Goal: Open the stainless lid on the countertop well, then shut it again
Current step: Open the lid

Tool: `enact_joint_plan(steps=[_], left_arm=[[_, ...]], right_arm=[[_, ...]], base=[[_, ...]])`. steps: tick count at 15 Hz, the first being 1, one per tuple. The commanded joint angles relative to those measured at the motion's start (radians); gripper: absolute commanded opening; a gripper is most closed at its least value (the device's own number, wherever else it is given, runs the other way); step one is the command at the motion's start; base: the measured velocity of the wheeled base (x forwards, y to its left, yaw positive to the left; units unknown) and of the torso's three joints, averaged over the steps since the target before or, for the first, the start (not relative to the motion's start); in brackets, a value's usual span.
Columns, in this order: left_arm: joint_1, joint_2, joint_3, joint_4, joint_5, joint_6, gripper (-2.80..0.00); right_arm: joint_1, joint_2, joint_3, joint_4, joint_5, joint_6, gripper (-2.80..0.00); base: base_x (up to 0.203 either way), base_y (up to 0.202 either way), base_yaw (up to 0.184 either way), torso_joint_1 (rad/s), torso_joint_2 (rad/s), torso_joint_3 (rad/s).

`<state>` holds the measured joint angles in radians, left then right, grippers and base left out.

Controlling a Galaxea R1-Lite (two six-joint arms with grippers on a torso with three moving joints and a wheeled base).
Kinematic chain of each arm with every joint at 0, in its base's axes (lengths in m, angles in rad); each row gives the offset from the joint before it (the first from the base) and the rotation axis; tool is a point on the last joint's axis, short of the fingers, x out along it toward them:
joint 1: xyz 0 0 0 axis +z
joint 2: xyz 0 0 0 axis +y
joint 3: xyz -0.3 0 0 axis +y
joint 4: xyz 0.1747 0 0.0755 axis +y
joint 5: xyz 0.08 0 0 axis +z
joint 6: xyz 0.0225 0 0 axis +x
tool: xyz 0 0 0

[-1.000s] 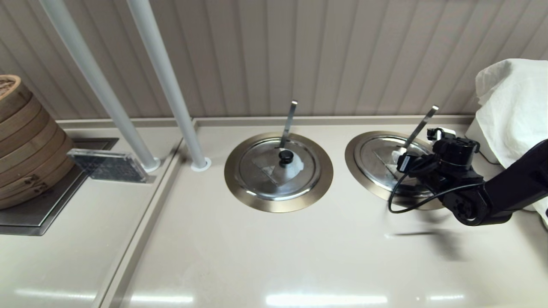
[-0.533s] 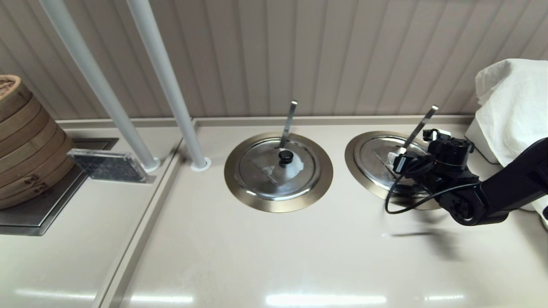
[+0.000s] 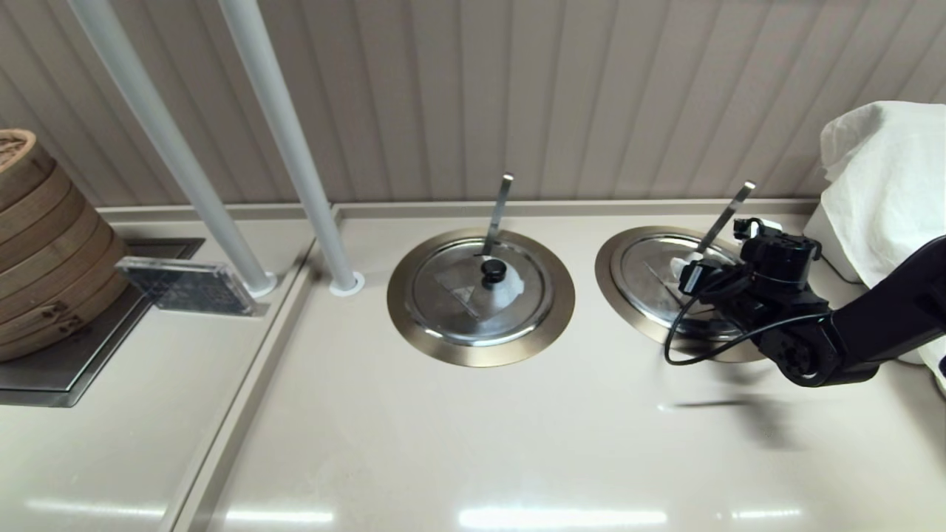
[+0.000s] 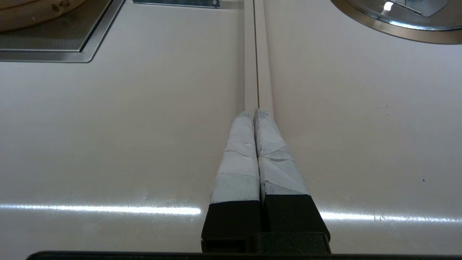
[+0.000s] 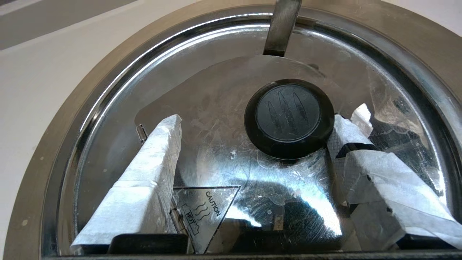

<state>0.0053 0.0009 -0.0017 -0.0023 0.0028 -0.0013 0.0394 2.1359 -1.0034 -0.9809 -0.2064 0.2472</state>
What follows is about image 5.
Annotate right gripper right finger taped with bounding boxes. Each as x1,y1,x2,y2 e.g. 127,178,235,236
326,103,462,251

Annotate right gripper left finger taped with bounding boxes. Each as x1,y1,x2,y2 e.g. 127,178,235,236
70,114,190,255

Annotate steel ladle handle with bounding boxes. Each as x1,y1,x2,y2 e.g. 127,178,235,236
262,0,302,57

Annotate steel hinged lid black knob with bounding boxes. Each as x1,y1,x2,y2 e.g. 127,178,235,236
41,14,462,260

